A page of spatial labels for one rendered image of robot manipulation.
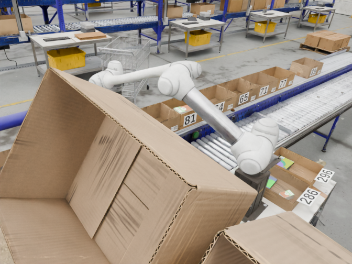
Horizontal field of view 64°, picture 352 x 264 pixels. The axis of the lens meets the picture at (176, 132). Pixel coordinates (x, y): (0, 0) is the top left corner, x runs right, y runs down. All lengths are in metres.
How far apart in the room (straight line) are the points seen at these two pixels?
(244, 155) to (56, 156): 1.05
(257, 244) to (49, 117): 0.47
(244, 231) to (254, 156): 1.25
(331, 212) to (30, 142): 3.28
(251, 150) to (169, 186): 1.06
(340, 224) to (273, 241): 3.23
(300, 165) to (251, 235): 2.46
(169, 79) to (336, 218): 2.60
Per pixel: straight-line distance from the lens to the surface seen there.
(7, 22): 6.11
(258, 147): 1.54
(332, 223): 3.47
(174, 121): 2.48
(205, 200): 0.32
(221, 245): 0.27
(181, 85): 1.51
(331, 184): 2.66
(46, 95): 0.59
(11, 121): 0.66
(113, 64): 1.98
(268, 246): 0.27
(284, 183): 2.45
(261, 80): 3.80
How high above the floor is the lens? 2.27
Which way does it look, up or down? 33 degrees down
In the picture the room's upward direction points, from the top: 5 degrees clockwise
